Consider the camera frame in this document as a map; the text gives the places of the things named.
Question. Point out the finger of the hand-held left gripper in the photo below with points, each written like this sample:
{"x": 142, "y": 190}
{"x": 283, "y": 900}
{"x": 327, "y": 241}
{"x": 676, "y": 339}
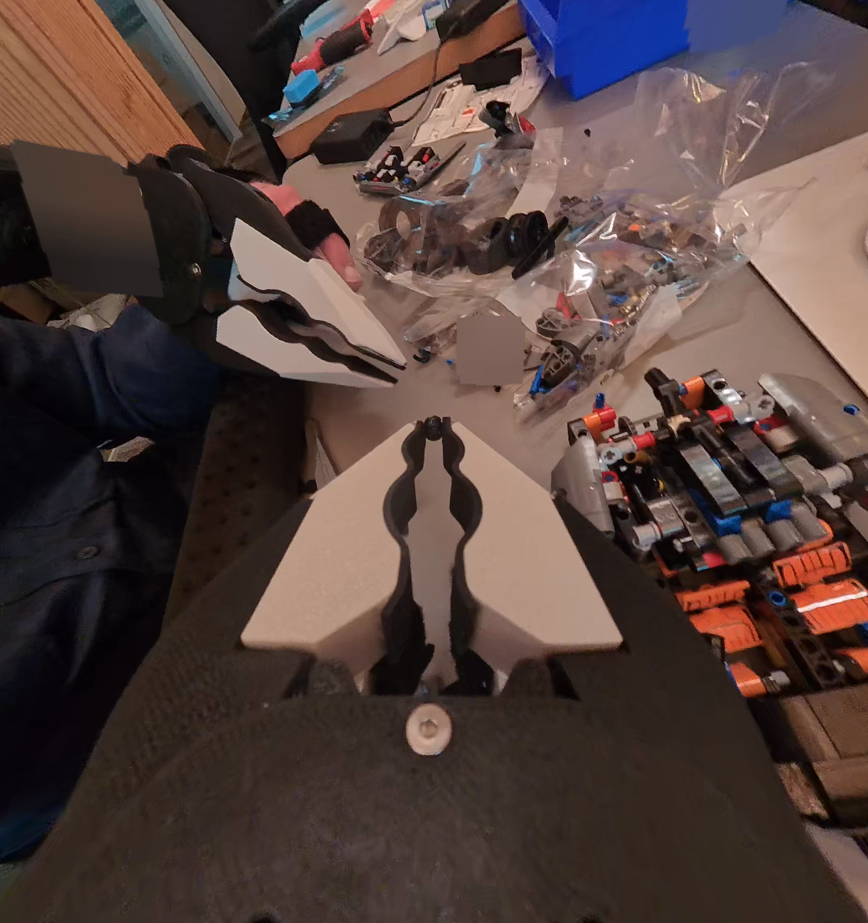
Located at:
{"x": 275, "y": 346}
{"x": 311, "y": 288}

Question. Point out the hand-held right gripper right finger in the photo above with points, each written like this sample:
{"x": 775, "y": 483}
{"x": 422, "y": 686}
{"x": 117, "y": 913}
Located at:
{"x": 542, "y": 577}

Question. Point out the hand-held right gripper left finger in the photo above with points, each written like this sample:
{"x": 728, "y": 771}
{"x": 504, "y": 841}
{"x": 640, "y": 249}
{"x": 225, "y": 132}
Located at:
{"x": 318, "y": 577}

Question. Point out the lego car model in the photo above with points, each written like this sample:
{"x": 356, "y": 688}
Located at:
{"x": 729, "y": 505}

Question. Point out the black lego beam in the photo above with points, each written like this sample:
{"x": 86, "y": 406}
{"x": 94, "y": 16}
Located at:
{"x": 538, "y": 249}

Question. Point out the grey black lego subassembly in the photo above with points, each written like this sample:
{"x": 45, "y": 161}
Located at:
{"x": 405, "y": 169}

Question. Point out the clear bag of lego liftarms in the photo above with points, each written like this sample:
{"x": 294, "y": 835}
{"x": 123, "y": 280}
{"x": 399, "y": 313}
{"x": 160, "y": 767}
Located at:
{"x": 571, "y": 353}

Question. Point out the person's left hand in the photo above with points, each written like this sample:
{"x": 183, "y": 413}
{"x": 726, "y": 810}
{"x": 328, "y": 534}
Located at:
{"x": 340, "y": 263}

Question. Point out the black box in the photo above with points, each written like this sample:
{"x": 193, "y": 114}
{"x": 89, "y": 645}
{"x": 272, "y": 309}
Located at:
{"x": 347, "y": 137}

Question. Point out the blue rectangular block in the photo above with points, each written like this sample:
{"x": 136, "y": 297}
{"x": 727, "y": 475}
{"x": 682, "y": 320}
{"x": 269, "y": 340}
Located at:
{"x": 311, "y": 86}

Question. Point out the wooden pillar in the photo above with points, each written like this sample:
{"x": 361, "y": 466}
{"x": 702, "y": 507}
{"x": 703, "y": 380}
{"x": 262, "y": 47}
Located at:
{"x": 66, "y": 72}

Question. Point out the white sticker sheet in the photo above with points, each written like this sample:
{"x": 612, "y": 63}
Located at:
{"x": 448, "y": 119}

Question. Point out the long wooden desk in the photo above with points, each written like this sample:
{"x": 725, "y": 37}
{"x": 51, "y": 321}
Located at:
{"x": 405, "y": 79}

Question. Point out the red black hand tool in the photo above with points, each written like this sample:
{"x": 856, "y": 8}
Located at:
{"x": 333, "y": 40}

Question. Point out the white folded paper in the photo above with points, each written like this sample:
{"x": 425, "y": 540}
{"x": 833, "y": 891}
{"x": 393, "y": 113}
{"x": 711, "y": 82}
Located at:
{"x": 405, "y": 25}

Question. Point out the black pouch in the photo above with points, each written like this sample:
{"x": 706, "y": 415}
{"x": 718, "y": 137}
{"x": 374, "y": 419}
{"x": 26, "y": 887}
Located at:
{"x": 490, "y": 68}

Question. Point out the black case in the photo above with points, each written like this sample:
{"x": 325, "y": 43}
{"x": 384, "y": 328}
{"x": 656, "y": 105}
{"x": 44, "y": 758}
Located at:
{"x": 470, "y": 14}

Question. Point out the blue plastic bin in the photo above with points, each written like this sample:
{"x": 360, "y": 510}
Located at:
{"x": 607, "y": 43}

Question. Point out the white book stand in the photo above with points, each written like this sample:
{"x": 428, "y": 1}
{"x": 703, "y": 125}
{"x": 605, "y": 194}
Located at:
{"x": 823, "y": 252}

